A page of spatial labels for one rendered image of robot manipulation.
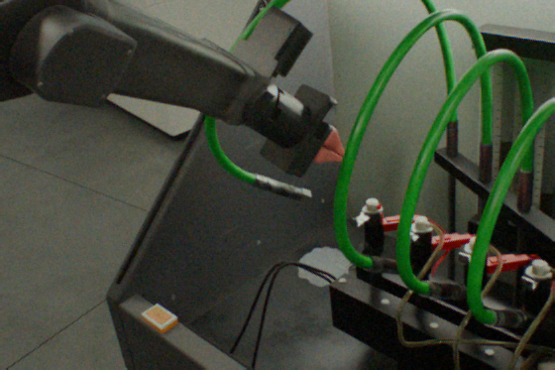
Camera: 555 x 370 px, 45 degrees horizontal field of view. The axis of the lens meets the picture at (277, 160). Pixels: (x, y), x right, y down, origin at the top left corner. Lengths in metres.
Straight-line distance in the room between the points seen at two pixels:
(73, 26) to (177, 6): 3.40
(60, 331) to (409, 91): 1.83
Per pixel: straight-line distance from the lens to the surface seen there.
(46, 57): 0.30
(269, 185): 0.93
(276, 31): 0.72
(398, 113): 1.23
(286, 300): 1.23
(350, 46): 1.25
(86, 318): 2.70
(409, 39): 0.77
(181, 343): 1.00
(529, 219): 0.94
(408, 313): 0.96
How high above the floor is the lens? 1.60
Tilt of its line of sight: 27 degrees down
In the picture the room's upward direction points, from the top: 7 degrees counter-clockwise
